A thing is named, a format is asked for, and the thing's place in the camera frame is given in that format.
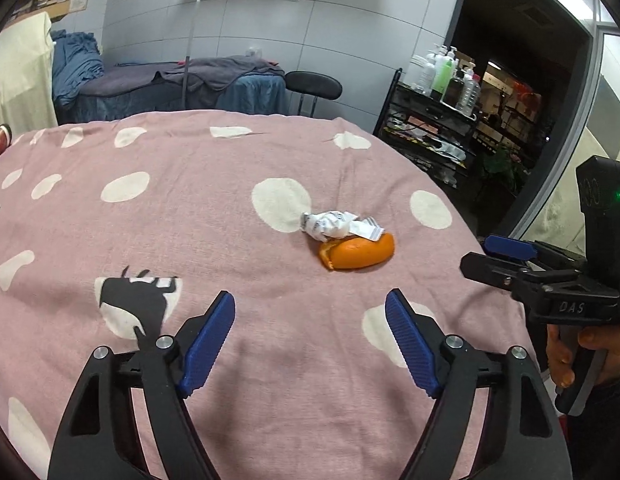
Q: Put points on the potted green plant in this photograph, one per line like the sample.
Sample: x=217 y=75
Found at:
x=505 y=167

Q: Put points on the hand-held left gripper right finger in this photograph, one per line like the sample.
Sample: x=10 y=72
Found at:
x=410 y=345

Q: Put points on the black round stool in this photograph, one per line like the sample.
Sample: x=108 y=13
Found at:
x=312 y=85

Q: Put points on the black mesh cart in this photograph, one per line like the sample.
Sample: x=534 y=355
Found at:
x=425 y=125

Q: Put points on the green pump bottle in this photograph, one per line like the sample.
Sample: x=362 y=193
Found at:
x=442 y=77

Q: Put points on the white pump bottle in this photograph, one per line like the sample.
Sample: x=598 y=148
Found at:
x=426 y=75

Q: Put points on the orange peel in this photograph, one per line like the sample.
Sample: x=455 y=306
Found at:
x=362 y=254

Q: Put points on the massage bed with grey cover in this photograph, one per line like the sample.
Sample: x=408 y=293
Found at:
x=209 y=82

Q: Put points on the cream cloth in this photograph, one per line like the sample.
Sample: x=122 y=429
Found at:
x=19 y=75

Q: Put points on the dark bottle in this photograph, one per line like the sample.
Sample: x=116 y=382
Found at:
x=453 y=90

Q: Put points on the person's right forearm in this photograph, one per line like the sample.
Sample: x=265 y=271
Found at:
x=605 y=425

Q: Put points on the person's right hand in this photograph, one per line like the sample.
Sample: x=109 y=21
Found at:
x=560 y=360

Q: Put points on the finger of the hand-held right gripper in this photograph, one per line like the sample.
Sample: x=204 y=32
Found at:
x=507 y=246
x=490 y=267

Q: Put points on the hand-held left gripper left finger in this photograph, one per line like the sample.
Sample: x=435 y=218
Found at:
x=209 y=345

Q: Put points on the white wrapper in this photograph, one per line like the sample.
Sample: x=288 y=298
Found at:
x=330 y=225

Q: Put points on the pink polka-dot blanket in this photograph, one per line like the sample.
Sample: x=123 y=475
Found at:
x=189 y=240

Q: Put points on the pile of blue towels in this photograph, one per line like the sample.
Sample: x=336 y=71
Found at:
x=74 y=67

